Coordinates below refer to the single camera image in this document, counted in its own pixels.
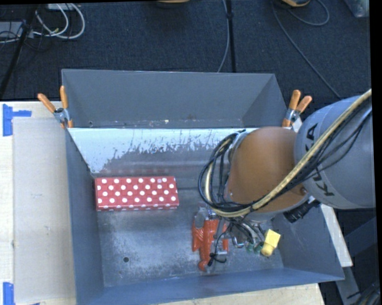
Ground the yellow toy block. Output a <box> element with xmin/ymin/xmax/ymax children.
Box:
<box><xmin>259</xmin><ymin>228</ymin><xmax>282</xmax><ymax>258</ymax></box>

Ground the orange toy lobster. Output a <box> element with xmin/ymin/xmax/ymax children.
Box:
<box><xmin>190</xmin><ymin>207</ymin><xmax>231</xmax><ymax>273</ymax></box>

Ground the grey metal bin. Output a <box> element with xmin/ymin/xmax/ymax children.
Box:
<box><xmin>61</xmin><ymin>59</ymin><xmax>346</xmax><ymax>305</ymax></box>

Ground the red white-dotted box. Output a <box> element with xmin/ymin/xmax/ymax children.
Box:
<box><xmin>94</xmin><ymin>175</ymin><xmax>181</xmax><ymax>213</ymax></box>

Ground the pale flat board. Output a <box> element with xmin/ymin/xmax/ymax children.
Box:
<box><xmin>7</xmin><ymin>116</ymin><xmax>78</xmax><ymax>305</ymax></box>

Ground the black cylinder on white bracket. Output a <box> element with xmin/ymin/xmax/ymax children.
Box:
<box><xmin>282</xmin><ymin>197</ymin><xmax>322</xmax><ymax>224</ymax></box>

